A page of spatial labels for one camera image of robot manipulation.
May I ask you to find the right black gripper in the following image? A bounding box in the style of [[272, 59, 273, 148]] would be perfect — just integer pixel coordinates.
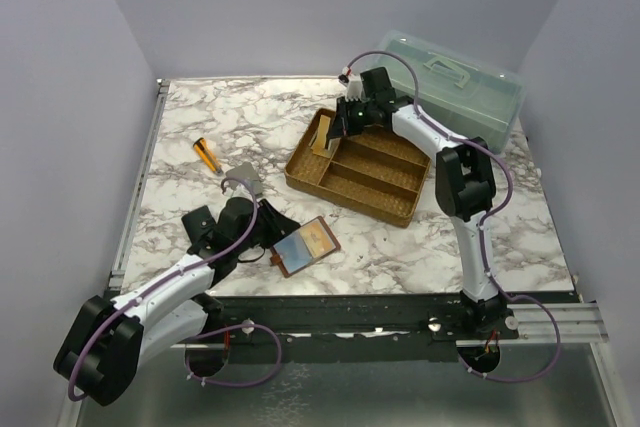
[[326, 98, 375, 141]]

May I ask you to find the woven wicker divided tray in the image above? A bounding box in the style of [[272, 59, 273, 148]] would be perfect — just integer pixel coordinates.
[[284, 108, 431, 228]]

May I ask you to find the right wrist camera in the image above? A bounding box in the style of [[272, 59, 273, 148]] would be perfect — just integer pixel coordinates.
[[338, 67, 364, 101]]

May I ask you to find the green plastic storage box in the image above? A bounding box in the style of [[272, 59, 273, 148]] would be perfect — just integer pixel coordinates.
[[363, 31, 526, 154]]

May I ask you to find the grey card holder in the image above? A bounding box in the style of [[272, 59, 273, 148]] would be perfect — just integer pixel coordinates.
[[225, 162, 264, 198]]

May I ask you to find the gold credit card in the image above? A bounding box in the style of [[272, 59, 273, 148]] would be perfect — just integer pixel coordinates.
[[310, 131, 335, 159], [300, 220, 336, 258], [317, 115, 332, 143]]

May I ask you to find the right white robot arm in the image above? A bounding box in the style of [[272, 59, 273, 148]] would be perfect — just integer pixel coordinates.
[[323, 67, 507, 339]]

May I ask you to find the brown leather card holder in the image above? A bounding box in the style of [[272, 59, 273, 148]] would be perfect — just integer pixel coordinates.
[[270, 216, 341, 278]]

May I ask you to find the black mounting rail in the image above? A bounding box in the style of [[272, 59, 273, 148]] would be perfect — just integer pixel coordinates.
[[184, 290, 581, 366]]

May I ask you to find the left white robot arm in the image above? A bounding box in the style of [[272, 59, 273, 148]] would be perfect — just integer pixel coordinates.
[[53, 197, 301, 406]]

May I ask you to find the black card holder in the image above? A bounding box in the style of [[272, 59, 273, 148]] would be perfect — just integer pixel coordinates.
[[181, 205, 217, 247]]

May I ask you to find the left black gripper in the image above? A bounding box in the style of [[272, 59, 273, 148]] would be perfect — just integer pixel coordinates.
[[235, 198, 300, 254]]

